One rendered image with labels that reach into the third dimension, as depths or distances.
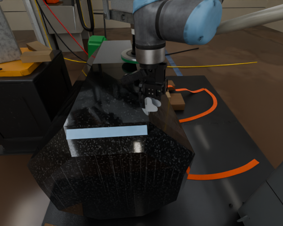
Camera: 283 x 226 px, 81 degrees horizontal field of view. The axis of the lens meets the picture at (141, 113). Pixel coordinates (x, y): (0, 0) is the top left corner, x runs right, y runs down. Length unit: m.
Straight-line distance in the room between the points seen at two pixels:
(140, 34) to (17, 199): 1.47
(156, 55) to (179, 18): 0.13
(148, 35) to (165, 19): 0.07
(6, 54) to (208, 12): 1.43
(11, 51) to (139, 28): 1.23
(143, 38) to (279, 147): 1.83
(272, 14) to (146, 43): 0.28
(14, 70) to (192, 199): 1.54
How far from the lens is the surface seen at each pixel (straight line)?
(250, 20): 0.50
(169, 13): 0.44
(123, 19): 1.10
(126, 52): 1.18
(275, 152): 2.03
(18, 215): 1.59
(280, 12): 0.49
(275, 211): 1.19
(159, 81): 0.54
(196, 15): 0.40
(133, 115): 0.69
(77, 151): 0.69
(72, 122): 0.71
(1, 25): 1.56
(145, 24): 0.48
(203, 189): 1.47
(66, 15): 3.83
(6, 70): 1.47
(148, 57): 0.50
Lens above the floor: 1.27
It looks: 39 degrees down
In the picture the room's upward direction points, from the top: straight up
